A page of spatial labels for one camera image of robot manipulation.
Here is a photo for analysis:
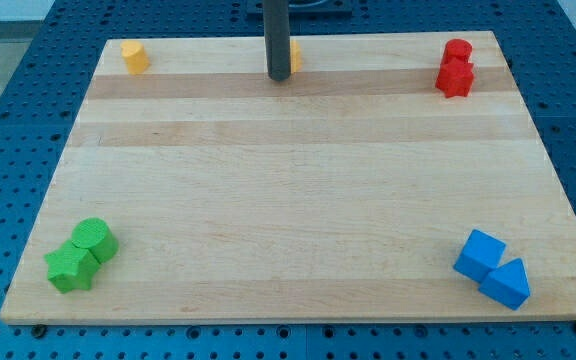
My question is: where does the light wooden board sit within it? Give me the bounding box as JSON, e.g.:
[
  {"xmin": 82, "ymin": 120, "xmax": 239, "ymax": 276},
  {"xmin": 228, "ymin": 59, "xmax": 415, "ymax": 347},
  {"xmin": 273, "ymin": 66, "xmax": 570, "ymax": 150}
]
[{"xmin": 0, "ymin": 31, "xmax": 576, "ymax": 325}]

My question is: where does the yellow block behind rod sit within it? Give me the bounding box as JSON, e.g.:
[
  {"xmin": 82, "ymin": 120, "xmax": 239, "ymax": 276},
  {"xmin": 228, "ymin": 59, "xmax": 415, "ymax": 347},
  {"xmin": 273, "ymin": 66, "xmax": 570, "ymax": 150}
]
[{"xmin": 290, "ymin": 40, "xmax": 303, "ymax": 74}]

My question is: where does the red star block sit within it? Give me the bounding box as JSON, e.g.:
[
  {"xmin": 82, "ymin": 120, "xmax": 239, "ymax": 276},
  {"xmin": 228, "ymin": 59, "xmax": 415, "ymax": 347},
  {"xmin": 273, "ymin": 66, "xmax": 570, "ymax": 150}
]
[{"xmin": 435, "ymin": 58, "xmax": 475, "ymax": 98}]

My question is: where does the yellow heart block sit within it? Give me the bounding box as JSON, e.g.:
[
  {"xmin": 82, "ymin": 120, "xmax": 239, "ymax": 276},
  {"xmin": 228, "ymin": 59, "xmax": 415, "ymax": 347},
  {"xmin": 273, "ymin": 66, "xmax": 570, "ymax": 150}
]
[{"xmin": 120, "ymin": 40, "xmax": 150, "ymax": 75}]

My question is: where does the green cylinder block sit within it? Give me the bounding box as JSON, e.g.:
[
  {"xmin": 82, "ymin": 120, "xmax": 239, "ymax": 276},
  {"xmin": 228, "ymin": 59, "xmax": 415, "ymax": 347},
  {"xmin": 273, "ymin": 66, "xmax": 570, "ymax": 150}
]
[{"xmin": 71, "ymin": 218, "xmax": 119, "ymax": 264}]

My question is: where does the blue cube block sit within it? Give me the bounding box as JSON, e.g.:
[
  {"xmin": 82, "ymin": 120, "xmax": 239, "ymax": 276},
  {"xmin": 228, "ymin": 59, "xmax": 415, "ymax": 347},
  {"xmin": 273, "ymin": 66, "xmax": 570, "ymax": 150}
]
[{"xmin": 453, "ymin": 229, "xmax": 506, "ymax": 283}]

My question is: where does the red cylinder block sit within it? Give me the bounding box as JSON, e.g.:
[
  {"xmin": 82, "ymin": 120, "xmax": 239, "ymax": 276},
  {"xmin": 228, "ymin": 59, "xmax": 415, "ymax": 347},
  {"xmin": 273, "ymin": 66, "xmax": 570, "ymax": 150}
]
[{"xmin": 441, "ymin": 38, "xmax": 473, "ymax": 65}]

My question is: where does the green star block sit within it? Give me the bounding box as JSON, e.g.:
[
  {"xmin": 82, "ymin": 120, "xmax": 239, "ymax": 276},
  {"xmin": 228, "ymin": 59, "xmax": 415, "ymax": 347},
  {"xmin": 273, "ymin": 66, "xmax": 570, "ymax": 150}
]
[{"xmin": 44, "ymin": 241, "xmax": 101, "ymax": 294}]

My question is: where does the blue triangular prism block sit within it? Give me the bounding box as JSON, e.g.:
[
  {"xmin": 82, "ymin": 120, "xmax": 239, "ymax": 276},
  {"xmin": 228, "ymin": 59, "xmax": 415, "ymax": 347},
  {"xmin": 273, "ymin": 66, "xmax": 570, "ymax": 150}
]
[{"xmin": 479, "ymin": 258, "xmax": 531, "ymax": 310}]

